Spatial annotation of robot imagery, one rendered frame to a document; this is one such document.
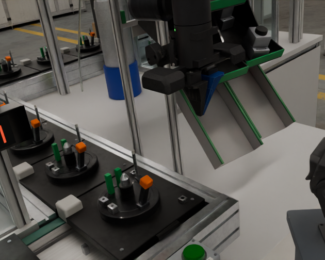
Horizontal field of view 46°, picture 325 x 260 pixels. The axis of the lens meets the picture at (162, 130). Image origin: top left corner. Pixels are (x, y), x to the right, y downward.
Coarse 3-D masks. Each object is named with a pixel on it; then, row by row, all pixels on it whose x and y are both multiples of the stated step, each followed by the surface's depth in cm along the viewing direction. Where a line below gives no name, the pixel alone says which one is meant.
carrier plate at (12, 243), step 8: (8, 240) 80; (16, 240) 80; (0, 248) 79; (8, 248) 79; (16, 248) 78; (24, 248) 78; (0, 256) 77; (8, 256) 76; (16, 256) 76; (24, 256) 76; (32, 256) 76
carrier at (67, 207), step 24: (96, 192) 93; (120, 192) 85; (168, 192) 89; (192, 192) 88; (72, 216) 85; (96, 216) 84; (120, 216) 80; (144, 216) 81; (168, 216) 82; (96, 240) 77; (120, 240) 77; (144, 240) 76
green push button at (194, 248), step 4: (192, 244) 73; (188, 248) 72; (192, 248) 72; (196, 248) 72; (200, 248) 72; (184, 252) 71; (188, 252) 71; (192, 252) 71; (196, 252) 71; (200, 252) 71; (204, 252) 71; (184, 256) 71; (188, 256) 70; (192, 256) 70; (196, 256) 70; (200, 256) 70; (204, 256) 71
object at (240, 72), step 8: (144, 24) 96; (152, 24) 93; (168, 24) 88; (216, 24) 93; (152, 32) 94; (216, 40) 95; (216, 64) 91; (224, 64) 91; (232, 64) 92; (240, 64) 90; (224, 72) 89; (232, 72) 86; (240, 72) 88; (224, 80) 87
